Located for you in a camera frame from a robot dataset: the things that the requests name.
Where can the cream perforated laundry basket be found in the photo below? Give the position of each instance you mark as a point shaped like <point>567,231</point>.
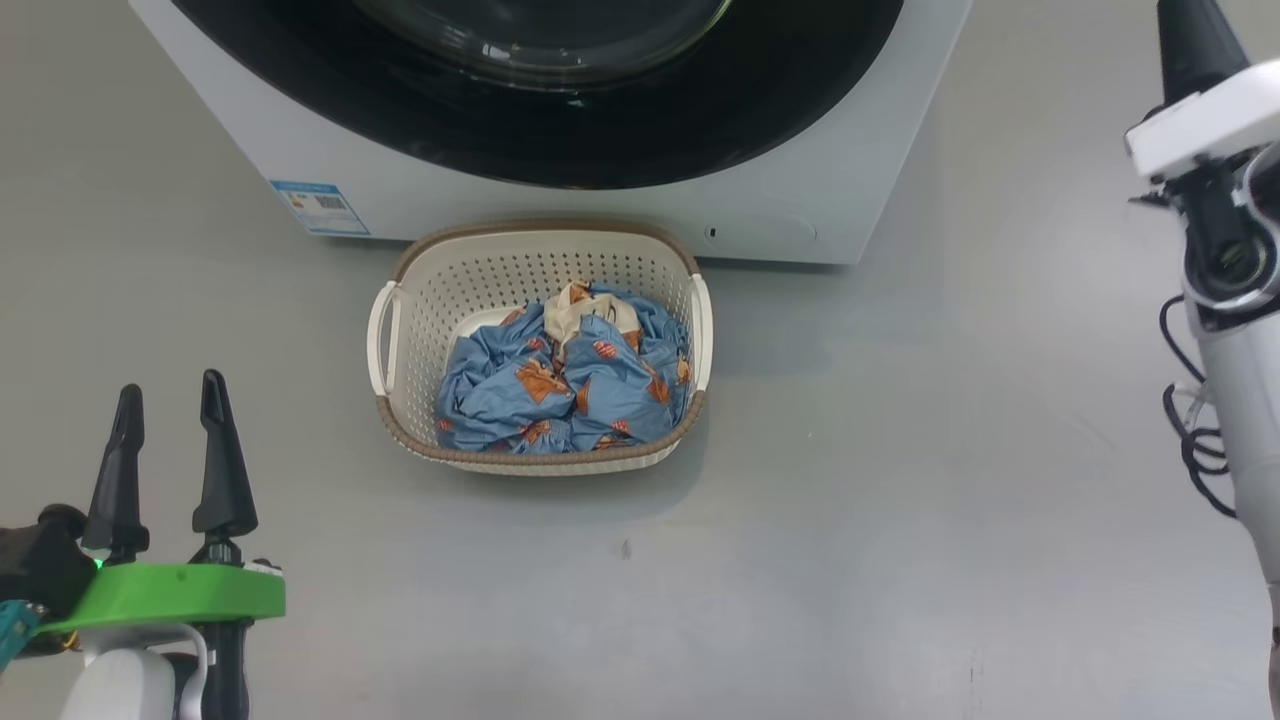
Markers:
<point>480,280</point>

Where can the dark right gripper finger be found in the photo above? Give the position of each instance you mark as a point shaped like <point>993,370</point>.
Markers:
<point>1195,45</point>

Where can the white front-load washing machine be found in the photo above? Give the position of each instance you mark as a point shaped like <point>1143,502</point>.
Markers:
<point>250,120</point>

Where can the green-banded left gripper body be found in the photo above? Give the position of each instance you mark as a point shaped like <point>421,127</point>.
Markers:
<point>180,592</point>

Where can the cream cloth garment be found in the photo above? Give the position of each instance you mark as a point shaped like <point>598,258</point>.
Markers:
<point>570,310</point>

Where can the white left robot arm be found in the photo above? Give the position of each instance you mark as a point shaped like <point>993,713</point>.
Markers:
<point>120,685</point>

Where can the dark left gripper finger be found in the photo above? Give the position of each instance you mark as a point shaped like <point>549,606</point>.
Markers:
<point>222,470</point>
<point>118,490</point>

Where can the round filter cover flap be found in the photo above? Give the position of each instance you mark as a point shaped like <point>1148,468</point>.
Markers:
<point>760,228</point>

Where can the blue bear-print clothing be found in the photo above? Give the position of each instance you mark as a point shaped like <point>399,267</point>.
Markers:
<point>500,390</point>

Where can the blue energy label sticker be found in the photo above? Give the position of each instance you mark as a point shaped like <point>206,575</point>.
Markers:
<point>320,208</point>

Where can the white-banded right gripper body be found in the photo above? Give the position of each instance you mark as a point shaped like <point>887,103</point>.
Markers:
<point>1220,120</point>

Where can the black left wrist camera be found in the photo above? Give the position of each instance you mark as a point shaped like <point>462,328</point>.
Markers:
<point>40,560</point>

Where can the black round glass washer door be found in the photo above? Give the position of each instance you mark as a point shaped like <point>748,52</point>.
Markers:
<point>300,80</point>

